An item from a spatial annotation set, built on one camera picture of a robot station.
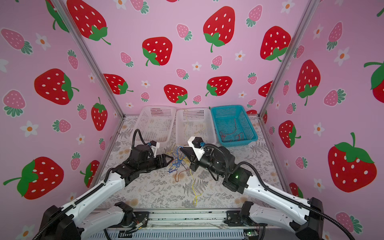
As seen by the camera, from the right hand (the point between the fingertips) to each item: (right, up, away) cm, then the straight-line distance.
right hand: (180, 148), depth 60 cm
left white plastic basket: (-26, +12, +54) cm, 61 cm away
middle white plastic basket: (+6, +13, +58) cm, 60 cm away
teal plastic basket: (+35, +10, +54) cm, 65 cm away
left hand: (-8, -8, +19) cm, 22 cm away
